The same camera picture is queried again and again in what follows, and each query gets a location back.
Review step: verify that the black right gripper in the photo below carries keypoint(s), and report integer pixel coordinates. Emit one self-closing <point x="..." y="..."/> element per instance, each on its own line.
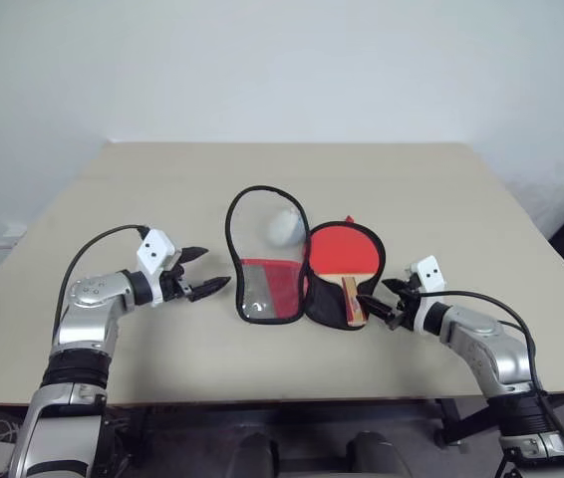
<point x="408" y="311"/>

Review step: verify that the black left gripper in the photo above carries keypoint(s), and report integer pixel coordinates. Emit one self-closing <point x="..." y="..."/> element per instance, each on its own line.
<point x="175" y="281"/>

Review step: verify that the red table tennis paddle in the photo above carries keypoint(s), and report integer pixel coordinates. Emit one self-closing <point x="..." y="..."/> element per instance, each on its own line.
<point x="342" y="249"/>

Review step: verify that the red and black paddle case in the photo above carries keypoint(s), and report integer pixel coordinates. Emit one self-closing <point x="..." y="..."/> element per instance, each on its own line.
<point x="282" y="284"/>

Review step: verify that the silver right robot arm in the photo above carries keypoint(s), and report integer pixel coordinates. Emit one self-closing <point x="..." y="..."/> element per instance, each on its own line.
<point x="496" y="353"/>

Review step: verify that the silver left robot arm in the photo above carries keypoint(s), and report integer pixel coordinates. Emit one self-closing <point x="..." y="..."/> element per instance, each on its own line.
<point x="85" y="318"/>

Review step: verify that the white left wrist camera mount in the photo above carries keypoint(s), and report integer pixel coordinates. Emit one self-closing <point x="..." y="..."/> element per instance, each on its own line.
<point x="155" y="251"/>

